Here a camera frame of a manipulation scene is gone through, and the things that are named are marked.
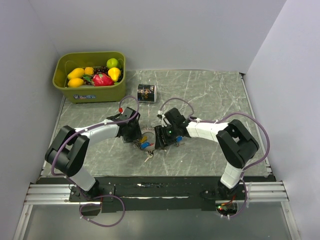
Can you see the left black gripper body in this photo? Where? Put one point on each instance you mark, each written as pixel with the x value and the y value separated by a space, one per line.
pixel 133 133

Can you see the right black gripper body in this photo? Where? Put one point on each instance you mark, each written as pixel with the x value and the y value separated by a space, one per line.
pixel 168 133

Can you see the blue tagged key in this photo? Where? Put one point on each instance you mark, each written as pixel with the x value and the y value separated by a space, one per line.
pixel 179 141

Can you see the large silver keyring with rings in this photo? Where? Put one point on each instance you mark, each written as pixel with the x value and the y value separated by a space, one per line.
pixel 147 142

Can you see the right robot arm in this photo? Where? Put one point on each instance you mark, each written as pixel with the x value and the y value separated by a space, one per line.
pixel 236 142

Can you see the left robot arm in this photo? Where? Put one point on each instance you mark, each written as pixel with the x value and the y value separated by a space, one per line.
pixel 68 150

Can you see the black paper cup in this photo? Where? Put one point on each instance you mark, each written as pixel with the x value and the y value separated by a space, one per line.
pixel 146 93

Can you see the red dragon fruit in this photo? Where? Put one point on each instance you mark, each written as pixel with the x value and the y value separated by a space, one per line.
pixel 102 80

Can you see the yellow pear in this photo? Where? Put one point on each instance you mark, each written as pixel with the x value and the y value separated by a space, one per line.
pixel 114 73

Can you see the dark cherries bunch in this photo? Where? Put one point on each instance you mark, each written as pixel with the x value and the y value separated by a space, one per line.
pixel 103 69

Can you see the green lime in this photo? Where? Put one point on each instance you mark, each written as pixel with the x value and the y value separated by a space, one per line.
pixel 112 63

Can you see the small orange fruit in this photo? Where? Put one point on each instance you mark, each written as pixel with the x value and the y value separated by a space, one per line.
pixel 89 71

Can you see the yellow mango lower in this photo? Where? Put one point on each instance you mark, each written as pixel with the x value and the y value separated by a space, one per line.
pixel 75 82

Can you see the yellow mango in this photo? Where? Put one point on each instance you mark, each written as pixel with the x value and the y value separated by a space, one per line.
pixel 75 82
pixel 76 73

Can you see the yellow mango upper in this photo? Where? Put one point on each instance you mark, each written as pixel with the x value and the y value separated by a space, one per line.
pixel 76 73

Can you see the olive green plastic bin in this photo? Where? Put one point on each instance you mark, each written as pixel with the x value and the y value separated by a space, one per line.
pixel 89 94

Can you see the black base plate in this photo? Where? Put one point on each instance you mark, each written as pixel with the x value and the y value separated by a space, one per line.
pixel 150 193

